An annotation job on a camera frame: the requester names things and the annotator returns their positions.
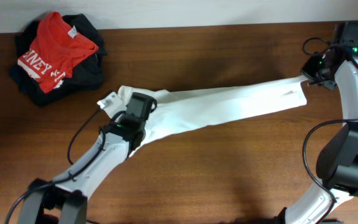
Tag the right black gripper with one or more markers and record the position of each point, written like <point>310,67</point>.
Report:
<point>309,70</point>

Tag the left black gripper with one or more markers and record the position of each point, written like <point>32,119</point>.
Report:
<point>113,123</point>

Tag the white robot print t-shirt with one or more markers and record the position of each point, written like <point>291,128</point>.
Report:
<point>182,111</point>

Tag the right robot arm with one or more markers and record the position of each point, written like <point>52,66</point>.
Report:
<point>335,180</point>

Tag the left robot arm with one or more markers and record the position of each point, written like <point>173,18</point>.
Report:
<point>64,199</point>

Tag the black folded garment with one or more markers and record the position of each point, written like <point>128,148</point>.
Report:
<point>87,75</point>

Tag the red printed t-shirt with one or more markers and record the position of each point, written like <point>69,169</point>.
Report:
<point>56,50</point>

